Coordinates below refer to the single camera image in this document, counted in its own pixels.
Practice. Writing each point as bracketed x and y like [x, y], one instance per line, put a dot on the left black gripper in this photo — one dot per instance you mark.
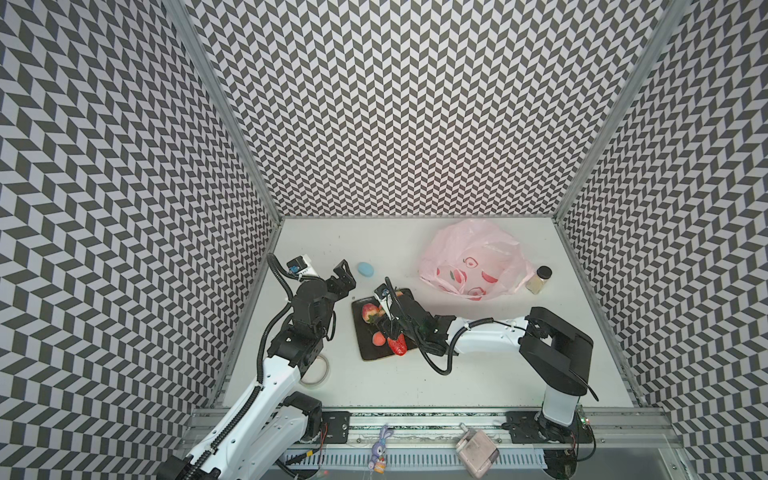
[345, 277]

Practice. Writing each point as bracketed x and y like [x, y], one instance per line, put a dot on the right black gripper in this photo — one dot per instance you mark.
[411, 318]

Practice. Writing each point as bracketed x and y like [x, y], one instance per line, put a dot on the red fake strawberry half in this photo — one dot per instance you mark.
[398, 345]

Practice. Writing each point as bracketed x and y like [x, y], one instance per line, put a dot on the red green fake apple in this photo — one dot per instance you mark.
[372, 313]

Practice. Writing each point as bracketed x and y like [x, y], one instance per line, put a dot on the small red fake fruit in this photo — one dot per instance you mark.
[379, 339]

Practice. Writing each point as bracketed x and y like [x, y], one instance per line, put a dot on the pink plastic bag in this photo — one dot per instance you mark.
[475, 260]

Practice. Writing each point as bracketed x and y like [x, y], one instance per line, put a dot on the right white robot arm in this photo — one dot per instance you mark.
[556, 350]

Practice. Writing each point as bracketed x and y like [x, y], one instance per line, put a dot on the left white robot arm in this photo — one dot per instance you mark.
[272, 415]

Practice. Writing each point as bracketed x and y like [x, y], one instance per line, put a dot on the light blue oval case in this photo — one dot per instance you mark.
[365, 269]

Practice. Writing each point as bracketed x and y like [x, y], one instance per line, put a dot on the black square mat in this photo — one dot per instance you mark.
[364, 333]

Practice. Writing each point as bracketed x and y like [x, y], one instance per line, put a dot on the clear tape roll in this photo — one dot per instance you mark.
[317, 373]

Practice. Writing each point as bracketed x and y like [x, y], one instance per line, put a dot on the small jar black lid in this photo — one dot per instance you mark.
[537, 282]

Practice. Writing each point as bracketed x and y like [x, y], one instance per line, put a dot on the pink translucent box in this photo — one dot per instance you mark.
[476, 451]

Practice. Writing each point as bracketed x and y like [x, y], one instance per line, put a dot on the purple bunny toy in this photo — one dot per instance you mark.
[377, 459]

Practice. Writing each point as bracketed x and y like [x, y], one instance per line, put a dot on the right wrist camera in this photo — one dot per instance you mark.
[386, 298]

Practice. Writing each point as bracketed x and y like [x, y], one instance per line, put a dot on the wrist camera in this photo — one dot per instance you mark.
[300, 268]
[386, 298]

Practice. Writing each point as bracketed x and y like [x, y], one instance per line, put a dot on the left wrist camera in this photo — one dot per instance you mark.
[300, 268]

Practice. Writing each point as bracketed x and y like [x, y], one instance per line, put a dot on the aluminium corner post left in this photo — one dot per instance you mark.
[178, 15]

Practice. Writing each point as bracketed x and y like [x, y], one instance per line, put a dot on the aluminium corner post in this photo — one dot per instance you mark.
[178, 15]
[647, 59]

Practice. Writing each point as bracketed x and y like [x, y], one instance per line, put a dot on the aluminium corner post right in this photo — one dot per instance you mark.
[647, 59]

